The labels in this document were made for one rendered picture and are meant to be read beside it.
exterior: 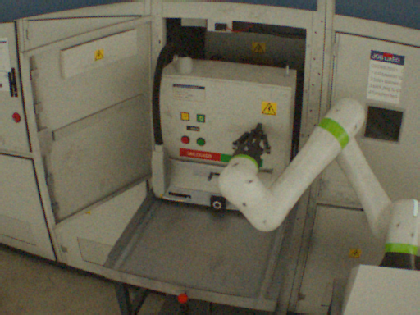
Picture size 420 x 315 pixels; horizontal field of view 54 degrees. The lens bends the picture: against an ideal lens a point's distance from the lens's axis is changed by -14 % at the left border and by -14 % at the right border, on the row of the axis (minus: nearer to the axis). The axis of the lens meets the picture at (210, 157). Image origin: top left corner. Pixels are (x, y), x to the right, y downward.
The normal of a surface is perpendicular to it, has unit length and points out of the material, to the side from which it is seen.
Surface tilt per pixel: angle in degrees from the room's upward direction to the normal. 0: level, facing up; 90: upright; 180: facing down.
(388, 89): 90
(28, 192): 90
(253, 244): 0
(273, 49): 90
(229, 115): 90
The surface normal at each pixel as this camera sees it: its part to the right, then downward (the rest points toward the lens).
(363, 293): -0.29, 0.47
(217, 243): 0.00, -0.87
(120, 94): 0.76, 0.33
